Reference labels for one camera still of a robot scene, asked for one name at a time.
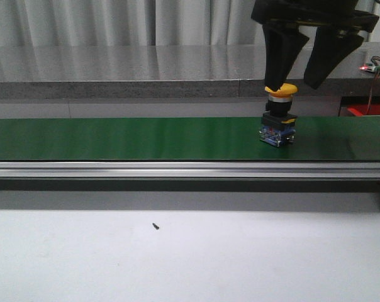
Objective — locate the red plastic tray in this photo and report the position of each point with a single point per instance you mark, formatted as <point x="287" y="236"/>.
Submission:
<point x="364" y="111"/>

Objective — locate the grey stone counter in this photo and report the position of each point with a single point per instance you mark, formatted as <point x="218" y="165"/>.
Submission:
<point x="89" y="72"/>

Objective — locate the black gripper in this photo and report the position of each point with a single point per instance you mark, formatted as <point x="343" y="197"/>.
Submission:
<point x="284" y="41"/>

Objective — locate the aluminium conveyor frame rail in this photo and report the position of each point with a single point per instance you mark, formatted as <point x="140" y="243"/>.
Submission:
<point x="335" y="187"/>

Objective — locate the green conveyor belt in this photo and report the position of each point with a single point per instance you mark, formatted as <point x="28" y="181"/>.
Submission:
<point x="235" y="138"/>

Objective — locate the small green circuit board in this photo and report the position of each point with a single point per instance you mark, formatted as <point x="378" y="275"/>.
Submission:
<point x="370" y="68"/>

